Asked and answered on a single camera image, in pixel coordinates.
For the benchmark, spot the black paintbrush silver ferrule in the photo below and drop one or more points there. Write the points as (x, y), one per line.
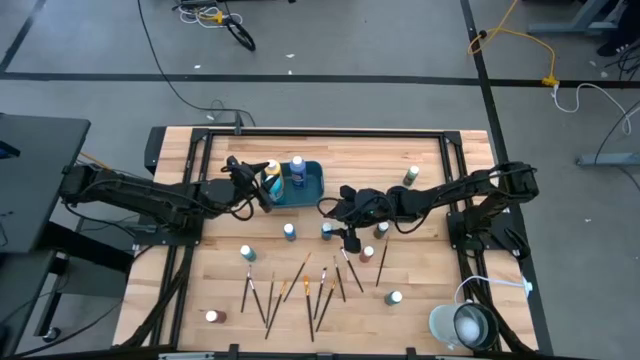
(353, 271)
(320, 293)
(340, 280)
(245, 295)
(256, 300)

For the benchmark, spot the small light blue paint bottle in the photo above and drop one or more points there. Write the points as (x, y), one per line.
(289, 234)

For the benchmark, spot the grey lamp with bulb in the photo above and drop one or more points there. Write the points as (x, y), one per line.
(442, 322)

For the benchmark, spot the teal plastic storage bin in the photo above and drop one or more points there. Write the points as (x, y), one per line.
(310, 195)

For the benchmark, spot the large yellow paint bottle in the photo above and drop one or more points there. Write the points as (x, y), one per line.
(272, 172)

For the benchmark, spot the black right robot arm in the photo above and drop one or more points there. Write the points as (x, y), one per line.
(460, 187)

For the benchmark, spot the grey desk foot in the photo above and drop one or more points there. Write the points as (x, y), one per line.
(575, 22)
(610, 159)

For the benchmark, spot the black side desk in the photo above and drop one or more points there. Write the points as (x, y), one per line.
(40, 175)

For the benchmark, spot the small teal paint bottle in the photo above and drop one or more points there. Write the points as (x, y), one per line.
(248, 255)

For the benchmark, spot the orange-bristle paintbrush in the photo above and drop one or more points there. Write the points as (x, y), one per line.
(309, 312)
(276, 311)

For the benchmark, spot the large teal paint bottle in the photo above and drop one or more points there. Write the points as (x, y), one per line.
(275, 190)

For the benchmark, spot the small red paint bottle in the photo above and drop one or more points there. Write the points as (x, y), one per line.
(365, 256)
(221, 317)

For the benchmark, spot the black desk base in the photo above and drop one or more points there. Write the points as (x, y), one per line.
(25, 280)

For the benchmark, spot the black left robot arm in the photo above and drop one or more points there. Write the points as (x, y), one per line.
(150, 197)

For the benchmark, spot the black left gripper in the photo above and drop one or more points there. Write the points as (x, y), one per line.
(240, 187)

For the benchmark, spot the long paintbrush gold ferrule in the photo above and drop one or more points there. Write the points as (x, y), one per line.
(297, 278)

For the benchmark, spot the small green paint bottle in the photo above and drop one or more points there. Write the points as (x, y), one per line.
(390, 299)
(410, 177)

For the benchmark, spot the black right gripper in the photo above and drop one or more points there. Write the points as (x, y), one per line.
(370, 207)

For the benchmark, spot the large purple paint bottle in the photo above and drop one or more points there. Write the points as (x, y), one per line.
(298, 175)

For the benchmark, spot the thin black paintbrush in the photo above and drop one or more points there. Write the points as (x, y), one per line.
(382, 263)

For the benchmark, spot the small dark paint bottle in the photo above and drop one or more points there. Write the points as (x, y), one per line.
(380, 231)

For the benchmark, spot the person's foot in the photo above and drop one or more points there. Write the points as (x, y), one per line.
(620, 30)

